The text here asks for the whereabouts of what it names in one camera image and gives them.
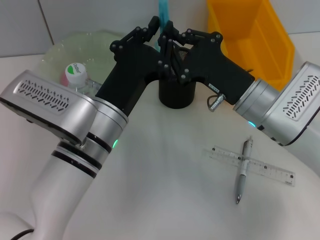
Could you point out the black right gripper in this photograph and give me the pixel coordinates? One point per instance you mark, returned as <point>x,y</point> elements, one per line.
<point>215,67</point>

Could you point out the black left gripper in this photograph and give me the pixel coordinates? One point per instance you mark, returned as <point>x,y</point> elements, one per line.
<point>132,75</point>

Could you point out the blue scissors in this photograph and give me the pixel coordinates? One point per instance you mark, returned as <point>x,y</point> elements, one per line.
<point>163,12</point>

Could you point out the clear bottle with green label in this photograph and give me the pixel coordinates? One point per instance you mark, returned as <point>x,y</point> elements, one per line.
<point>75,72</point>

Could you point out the pink peach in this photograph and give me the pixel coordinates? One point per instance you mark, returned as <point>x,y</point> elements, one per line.
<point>63,78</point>

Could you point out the transparent plastic ruler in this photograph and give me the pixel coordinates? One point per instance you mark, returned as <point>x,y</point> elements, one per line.
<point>225,156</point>

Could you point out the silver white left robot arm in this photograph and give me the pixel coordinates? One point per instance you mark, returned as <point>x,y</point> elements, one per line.
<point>70,175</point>

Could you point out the black mesh pen holder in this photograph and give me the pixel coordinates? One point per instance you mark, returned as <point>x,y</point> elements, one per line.
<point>177,97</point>

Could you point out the green glass fruit plate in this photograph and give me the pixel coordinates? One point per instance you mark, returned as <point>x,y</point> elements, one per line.
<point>87,47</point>

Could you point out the grey ballpoint pen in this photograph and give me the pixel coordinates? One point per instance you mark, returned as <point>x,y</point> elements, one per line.
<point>241,182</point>

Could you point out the yellow plastic bin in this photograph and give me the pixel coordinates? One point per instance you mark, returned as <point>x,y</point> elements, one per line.
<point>260,37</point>

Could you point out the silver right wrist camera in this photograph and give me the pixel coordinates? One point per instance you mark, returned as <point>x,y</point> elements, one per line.
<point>292,105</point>

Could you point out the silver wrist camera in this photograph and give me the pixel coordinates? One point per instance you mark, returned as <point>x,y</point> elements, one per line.
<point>292,105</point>
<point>50,105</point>

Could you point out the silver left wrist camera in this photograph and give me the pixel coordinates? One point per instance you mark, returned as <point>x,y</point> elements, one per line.
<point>50,105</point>

